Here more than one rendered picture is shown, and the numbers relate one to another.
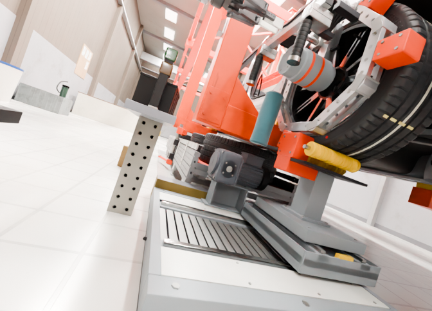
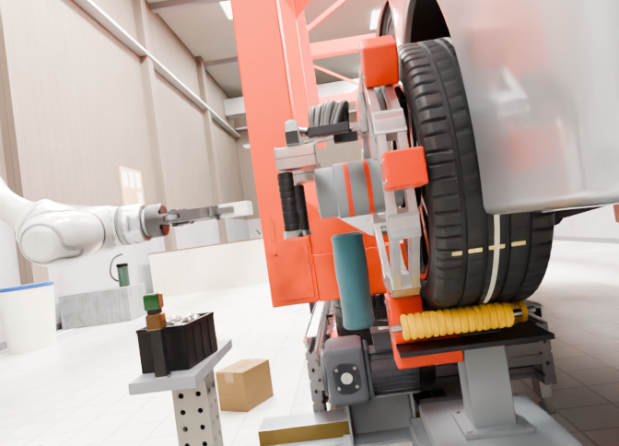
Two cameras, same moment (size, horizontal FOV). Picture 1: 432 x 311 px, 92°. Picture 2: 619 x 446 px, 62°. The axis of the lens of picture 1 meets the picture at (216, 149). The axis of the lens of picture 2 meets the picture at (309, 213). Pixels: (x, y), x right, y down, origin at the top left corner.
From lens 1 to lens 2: 78 cm
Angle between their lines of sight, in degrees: 20
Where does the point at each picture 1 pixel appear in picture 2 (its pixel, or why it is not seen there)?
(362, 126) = (440, 276)
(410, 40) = (393, 167)
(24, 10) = (16, 184)
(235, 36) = (268, 144)
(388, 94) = (435, 225)
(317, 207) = (495, 403)
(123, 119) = (242, 264)
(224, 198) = (384, 418)
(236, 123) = not seen: hidden behind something
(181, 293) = not seen: outside the picture
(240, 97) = (327, 230)
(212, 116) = (296, 289)
